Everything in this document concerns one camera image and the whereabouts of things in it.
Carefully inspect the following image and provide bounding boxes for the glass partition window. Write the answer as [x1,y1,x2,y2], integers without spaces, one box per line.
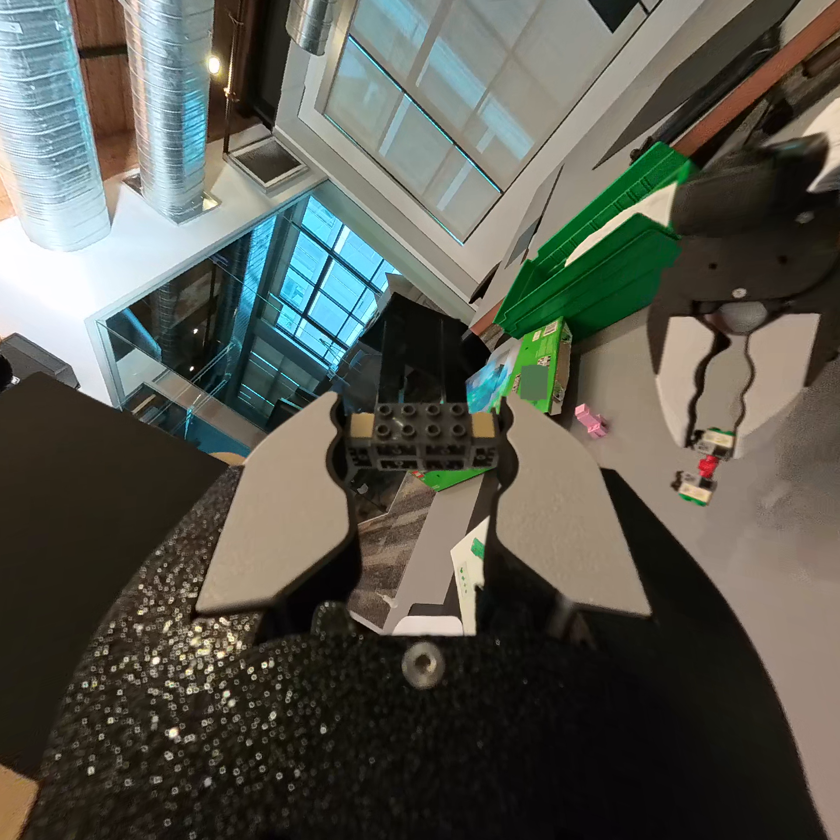
[84,192,403,455]

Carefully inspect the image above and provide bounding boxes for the black grey brick assembly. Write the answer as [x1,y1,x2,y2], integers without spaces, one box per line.
[344,295,501,473]

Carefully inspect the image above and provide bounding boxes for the black panel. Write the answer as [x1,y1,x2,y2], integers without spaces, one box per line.
[0,371,245,783]

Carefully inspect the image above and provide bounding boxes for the green toy set box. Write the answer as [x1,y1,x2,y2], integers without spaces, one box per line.
[420,318,573,490]

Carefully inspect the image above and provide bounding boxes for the black device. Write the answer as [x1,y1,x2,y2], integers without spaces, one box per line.
[0,332,81,396]

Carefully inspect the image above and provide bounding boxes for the white green instruction booklet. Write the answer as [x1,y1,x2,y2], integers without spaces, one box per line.
[449,515,492,636]

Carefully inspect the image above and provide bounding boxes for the ceiling vent grille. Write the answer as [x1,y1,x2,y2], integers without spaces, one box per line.
[222,136,310,193]

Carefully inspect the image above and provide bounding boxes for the white paper sheet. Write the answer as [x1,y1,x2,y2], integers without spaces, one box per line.
[563,185,685,267]

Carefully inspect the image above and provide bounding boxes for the large frosted window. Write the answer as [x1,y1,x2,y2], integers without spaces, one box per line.
[297,0,664,248]

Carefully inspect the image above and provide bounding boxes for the green plastic bin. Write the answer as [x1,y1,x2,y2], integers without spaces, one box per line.
[492,140,700,343]

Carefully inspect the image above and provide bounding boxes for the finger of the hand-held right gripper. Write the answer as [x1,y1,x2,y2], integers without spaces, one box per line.
[656,314,718,450]
[727,314,823,462]

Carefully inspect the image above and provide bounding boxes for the small silver ventilation duct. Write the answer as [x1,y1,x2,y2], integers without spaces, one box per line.
[285,0,357,58]

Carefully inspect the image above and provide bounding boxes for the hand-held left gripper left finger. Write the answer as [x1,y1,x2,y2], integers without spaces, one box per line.
[196,392,363,641]

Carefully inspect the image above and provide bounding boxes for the large silver ventilation duct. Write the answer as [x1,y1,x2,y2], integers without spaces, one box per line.
[0,0,112,253]
[121,0,221,227]

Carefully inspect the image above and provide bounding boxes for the small green white brick model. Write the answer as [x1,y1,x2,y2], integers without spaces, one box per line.
[671,427,737,508]

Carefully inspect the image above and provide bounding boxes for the brown cardboard piece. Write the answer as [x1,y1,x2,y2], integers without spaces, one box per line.
[0,763,42,840]

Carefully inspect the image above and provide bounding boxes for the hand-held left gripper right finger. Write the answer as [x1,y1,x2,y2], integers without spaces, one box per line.
[494,397,654,641]

